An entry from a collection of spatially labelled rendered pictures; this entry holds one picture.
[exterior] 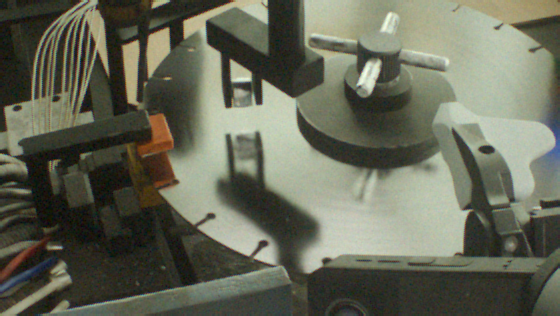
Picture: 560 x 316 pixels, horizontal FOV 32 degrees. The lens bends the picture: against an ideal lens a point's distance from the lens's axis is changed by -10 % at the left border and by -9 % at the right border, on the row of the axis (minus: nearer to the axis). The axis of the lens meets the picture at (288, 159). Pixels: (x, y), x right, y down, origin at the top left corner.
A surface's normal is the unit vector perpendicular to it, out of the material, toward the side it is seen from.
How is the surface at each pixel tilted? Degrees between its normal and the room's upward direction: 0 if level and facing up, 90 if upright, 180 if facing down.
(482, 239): 90
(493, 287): 64
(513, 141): 1
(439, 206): 0
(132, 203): 0
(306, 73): 90
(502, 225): 17
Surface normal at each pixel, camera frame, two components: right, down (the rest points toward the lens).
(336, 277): -0.44, 0.16
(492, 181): 0.02, -0.60
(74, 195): -0.01, -0.77
